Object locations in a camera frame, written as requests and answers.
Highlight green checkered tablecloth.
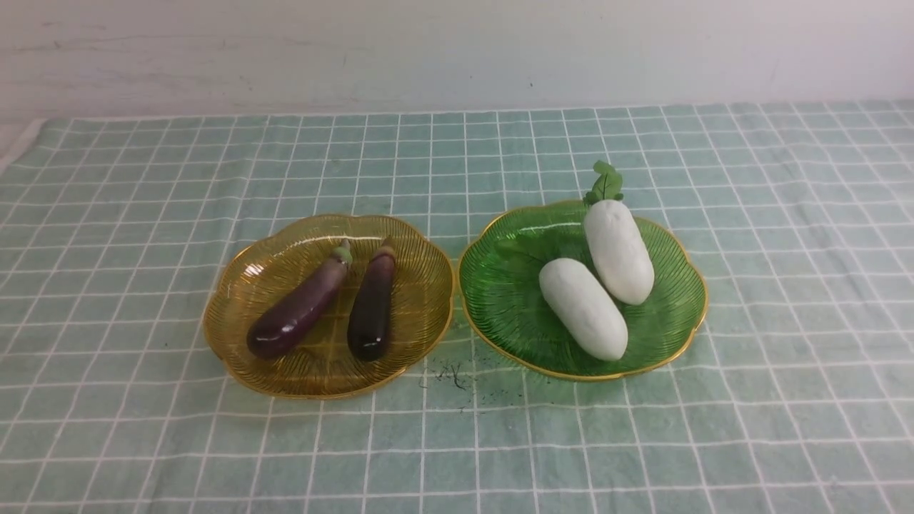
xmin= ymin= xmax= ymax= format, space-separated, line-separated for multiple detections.
xmin=1 ymin=101 xmax=913 ymax=513

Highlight light purple eggplant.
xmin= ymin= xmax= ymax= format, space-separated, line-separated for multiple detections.
xmin=247 ymin=238 xmax=352 ymax=361

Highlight amber glass plate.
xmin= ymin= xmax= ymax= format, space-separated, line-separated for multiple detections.
xmin=202 ymin=214 xmax=455 ymax=400

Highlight white radish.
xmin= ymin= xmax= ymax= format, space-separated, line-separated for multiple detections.
xmin=582 ymin=161 xmax=654 ymax=306
xmin=494 ymin=231 xmax=629 ymax=361

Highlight green glass plate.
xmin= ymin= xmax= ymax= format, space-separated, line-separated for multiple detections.
xmin=458 ymin=201 xmax=709 ymax=383

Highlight dark purple eggplant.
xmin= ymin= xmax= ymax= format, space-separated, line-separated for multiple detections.
xmin=346 ymin=237 xmax=397 ymax=362

